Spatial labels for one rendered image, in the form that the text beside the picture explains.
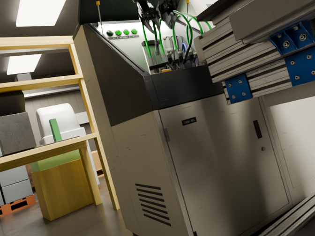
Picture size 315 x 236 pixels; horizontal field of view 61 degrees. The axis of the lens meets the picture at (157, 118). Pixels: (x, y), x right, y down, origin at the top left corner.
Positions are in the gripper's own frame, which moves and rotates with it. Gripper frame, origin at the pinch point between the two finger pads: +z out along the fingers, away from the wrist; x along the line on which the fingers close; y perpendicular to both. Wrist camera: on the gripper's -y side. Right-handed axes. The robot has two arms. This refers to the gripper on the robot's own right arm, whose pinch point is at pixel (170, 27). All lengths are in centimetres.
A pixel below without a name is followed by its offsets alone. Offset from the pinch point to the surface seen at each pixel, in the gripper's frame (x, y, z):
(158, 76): -26.0, 15.5, 28.6
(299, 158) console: 53, 16, 92
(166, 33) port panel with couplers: 24.9, -38.0, -12.3
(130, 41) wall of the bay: -5.6, -38.4, -8.5
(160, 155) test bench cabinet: -34, 11, 63
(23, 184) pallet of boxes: -84, -385, 86
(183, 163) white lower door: -26, 16, 69
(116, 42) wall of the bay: -15.4, -38.4, -9.0
